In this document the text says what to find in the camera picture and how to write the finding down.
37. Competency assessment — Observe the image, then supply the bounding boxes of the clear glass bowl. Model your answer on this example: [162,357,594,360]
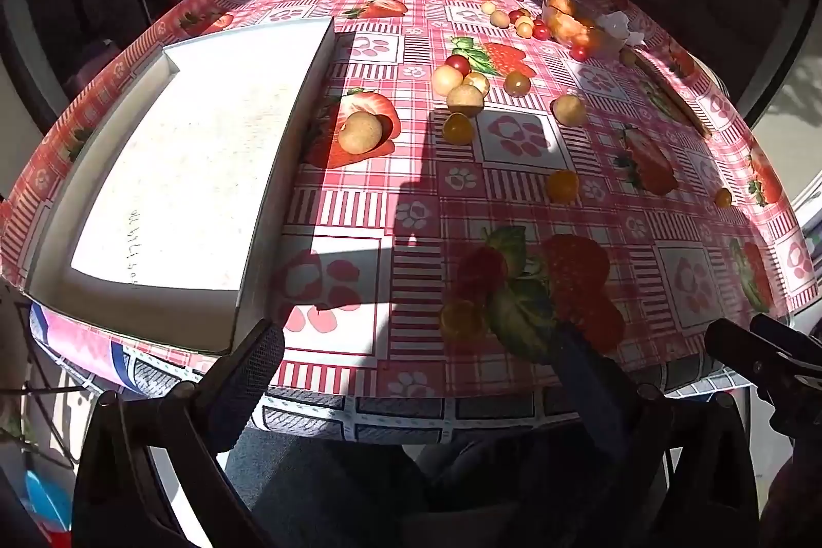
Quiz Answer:
[541,0,627,56]

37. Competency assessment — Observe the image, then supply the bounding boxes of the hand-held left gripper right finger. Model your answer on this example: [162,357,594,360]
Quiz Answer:
[552,322,762,548]

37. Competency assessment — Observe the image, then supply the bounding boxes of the strawberry print tablecloth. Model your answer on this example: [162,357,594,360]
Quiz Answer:
[0,0,820,399]

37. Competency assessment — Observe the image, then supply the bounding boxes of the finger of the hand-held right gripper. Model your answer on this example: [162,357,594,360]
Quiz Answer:
[749,313,822,362]
[704,318,822,395]

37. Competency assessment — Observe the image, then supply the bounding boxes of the person's dark trousers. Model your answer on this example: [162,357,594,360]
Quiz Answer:
[225,426,675,548]

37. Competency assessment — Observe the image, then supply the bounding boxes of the crumpled white tissue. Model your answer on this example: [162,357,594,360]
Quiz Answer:
[594,10,648,47]

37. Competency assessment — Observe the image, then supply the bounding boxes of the wooden stick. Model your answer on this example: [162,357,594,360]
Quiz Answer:
[632,52,713,139]

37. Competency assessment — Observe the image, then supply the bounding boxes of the blue plastic object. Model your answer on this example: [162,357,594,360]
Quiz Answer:
[24,469,73,533]

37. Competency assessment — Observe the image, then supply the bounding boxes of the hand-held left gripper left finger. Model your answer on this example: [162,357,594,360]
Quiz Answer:
[72,318,285,548]

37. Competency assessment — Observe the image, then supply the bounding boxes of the white cardboard box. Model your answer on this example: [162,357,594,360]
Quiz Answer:
[22,17,338,356]

